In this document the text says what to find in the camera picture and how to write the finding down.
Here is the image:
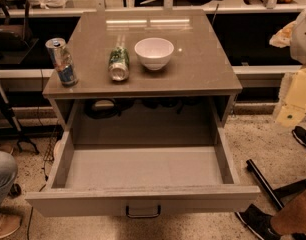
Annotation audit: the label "tan shoe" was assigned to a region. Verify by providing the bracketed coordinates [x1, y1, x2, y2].
[0, 213, 22, 239]

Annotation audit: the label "blue silver redbull can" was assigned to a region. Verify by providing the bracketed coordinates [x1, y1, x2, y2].
[45, 38, 77, 87]

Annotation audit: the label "person leg in jeans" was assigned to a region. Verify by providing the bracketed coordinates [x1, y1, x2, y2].
[0, 151, 18, 205]

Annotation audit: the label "black tripod stand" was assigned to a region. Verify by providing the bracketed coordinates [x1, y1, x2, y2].
[0, 83, 39, 155]

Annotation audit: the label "black drawer handle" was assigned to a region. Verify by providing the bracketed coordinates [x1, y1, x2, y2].
[125, 205, 162, 219]

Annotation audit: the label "grey cabinet with glossy top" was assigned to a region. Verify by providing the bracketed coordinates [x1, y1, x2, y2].
[43, 10, 241, 120]

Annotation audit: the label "dark chair at left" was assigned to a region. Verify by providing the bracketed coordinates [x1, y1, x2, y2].
[0, 0, 37, 65]

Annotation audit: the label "black sneaker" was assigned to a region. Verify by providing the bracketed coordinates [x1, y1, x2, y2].
[235, 204, 281, 240]

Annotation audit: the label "bare lower leg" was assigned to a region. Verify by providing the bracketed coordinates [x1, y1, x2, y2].
[270, 190, 306, 235]

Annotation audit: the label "open grey top drawer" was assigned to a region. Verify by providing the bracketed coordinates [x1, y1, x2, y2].
[26, 98, 260, 217]

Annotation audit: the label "green soda can lying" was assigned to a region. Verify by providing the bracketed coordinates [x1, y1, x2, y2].
[108, 46, 129, 81]

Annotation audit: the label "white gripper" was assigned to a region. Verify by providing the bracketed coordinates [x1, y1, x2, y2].
[269, 8, 306, 127]

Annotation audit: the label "black chair base leg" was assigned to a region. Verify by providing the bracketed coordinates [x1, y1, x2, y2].
[246, 159, 306, 210]

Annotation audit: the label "white bowl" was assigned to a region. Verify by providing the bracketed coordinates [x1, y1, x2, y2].
[134, 38, 174, 71]

